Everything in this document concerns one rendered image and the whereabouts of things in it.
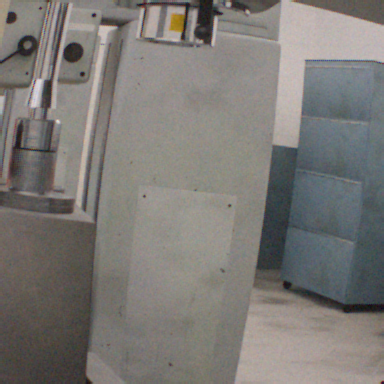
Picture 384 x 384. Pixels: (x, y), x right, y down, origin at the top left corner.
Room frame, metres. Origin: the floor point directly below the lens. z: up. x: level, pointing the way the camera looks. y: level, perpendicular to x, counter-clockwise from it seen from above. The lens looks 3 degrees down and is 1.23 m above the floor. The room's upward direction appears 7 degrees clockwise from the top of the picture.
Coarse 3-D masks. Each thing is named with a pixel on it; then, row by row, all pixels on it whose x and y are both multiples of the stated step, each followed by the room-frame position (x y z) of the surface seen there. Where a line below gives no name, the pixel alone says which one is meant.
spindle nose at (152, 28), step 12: (144, 12) 0.61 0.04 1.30; (156, 12) 0.61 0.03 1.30; (168, 12) 0.60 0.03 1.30; (180, 12) 0.60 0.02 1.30; (192, 12) 0.60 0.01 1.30; (216, 12) 0.62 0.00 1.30; (144, 24) 0.61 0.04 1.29; (156, 24) 0.61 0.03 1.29; (168, 24) 0.60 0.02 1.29; (192, 24) 0.60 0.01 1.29; (216, 24) 0.62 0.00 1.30; (144, 36) 0.61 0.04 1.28; (156, 36) 0.60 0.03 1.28; (168, 36) 0.60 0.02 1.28; (180, 36) 0.60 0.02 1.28; (192, 36) 0.60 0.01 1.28; (204, 48) 0.64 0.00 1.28
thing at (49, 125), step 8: (16, 120) 0.90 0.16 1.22; (24, 120) 0.89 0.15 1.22; (32, 120) 0.89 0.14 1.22; (40, 120) 0.89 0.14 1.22; (48, 120) 0.90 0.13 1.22; (56, 120) 0.90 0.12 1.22; (24, 128) 0.89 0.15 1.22; (32, 128) 0.89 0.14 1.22; (40, 128) 0.89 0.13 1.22; (48, 128) 0.90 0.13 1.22; (56, 128) 0.90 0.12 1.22
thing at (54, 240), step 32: (0, 192) 0.88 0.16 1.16; (64, 192) 1.01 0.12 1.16; (0, 224) 0.85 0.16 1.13; (32, 224) 0.86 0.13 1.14; (64, 224) 0.86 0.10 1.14; (0, 256) 0.85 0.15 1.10; (32, 256) 0.86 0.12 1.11; (64, 256) 0.86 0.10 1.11; (0, 288) 0.85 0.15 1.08; (32, 288) 0.86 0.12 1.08; (64, 288) 0.86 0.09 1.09; (0, 320) 0.85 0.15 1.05; (32, 320) 0.86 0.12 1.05; (64, 320) 0.86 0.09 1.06; (0, 352) 0.85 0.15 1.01; (32, 352) 0.86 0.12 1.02; (64, 352) 0.86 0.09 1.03
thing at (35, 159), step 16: (16, 128) 0.90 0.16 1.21; (16, 144) 0.90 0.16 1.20; (32, 144) 0.89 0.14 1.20; (48, 144) 0.90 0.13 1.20; (16, 160) 0.89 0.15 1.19; (32, 160) 0.89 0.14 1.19; (48, 160) 0.90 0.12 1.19; (16, 176) 0.89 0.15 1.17; (32, 176) 0.89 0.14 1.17; (48, 176) 0.90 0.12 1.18; (32, 192) 0.89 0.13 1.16; (48, 192) 0.90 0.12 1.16
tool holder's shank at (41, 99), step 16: (48, 16) 0.90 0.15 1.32; (64, 16) 0.91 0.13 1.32; (48, 32) 0.90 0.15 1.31; (64, 32) 0.91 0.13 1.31; (48, 48) 0.90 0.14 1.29; (48, 64) 0.90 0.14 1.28; (48, 80) 0.90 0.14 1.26; (32, 96) 0.90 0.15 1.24; (48, 96) 0.90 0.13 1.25; (32, 112) 0.90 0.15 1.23; (48, 112) 0.91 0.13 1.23
